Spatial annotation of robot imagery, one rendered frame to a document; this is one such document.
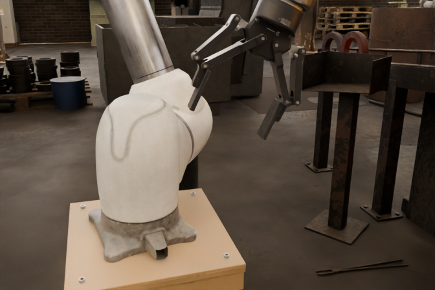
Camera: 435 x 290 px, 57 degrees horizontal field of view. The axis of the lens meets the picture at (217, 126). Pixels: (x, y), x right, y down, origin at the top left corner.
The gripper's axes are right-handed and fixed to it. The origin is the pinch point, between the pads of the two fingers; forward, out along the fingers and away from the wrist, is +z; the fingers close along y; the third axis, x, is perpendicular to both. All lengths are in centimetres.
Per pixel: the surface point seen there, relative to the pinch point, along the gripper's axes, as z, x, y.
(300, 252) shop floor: 48, 59, 70
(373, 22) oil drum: -87, 301, 197
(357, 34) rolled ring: -40, 112, 79
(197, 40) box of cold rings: -3, 259, 38
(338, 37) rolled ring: -37, 129, 80
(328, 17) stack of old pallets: -184, 975, 473
